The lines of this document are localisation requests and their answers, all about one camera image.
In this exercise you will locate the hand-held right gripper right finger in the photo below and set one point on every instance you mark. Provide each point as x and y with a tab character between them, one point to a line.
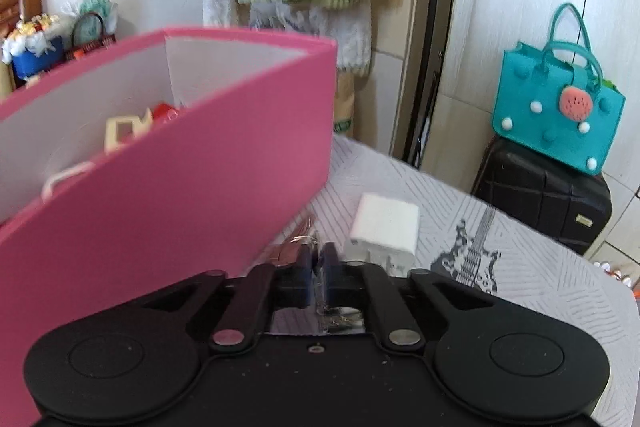
331	268

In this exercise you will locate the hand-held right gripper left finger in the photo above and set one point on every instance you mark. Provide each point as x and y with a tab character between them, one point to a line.
303	268

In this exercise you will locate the pink cardboard shoe box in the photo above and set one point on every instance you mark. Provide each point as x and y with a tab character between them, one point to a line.
175	232

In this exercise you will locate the cream hair claw clip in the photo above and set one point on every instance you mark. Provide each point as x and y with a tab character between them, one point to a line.
122	129

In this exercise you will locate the white device teal screen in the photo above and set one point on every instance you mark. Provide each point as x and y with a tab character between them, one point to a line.
62	174

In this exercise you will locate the white charger plug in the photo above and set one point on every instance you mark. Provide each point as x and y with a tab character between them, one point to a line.
382	227

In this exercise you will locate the brown paper bag green label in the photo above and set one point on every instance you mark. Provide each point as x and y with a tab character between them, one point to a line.
345	107

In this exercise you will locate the red patterned paper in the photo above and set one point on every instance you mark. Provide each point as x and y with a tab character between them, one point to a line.
167	112

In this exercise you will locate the black hard suitcase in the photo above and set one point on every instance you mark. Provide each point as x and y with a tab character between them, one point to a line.
540	197

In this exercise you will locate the teal felt handbag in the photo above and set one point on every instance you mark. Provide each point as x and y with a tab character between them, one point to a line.
545	107

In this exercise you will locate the woven checked basket bag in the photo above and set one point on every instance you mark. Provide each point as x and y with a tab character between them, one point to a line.
92	39

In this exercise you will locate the green white plastic pack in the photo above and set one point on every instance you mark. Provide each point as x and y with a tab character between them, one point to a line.
95	4

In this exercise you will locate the blue flower bucket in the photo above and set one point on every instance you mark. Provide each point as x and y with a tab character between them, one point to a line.
35	52

